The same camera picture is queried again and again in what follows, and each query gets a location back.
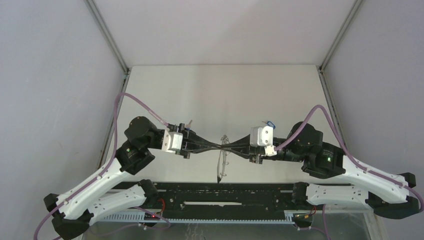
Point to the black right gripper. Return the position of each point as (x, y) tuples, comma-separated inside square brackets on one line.
[(254, 156)]

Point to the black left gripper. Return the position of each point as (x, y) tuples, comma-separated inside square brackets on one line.
[(191, 141)]

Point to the blue key tag with key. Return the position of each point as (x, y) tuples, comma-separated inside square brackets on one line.
[(269, 123)]

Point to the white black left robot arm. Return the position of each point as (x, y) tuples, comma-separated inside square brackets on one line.
[(74, 211)]

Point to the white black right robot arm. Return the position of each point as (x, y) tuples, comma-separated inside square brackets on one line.
[(356, 184)]

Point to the silver key with blue head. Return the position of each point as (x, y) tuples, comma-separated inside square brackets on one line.
[(188, 126)]

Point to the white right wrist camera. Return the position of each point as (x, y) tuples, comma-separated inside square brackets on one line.
[(262, 136)]

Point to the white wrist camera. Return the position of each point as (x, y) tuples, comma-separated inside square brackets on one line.
[(262, 136), (172, 142)]

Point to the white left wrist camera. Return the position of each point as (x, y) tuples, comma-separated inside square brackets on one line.
[(172, 142)]

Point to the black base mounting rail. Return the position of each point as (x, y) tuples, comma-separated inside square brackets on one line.
[(245, 202)]

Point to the aluminium frame rail left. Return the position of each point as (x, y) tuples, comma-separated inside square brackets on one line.
[(116, 72)]

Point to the aluminium frame rail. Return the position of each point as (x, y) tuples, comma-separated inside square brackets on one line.
[(326, 70), (116, 72)]

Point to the aluminium frame rail right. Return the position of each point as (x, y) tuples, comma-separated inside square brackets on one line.
[(326, 70)]

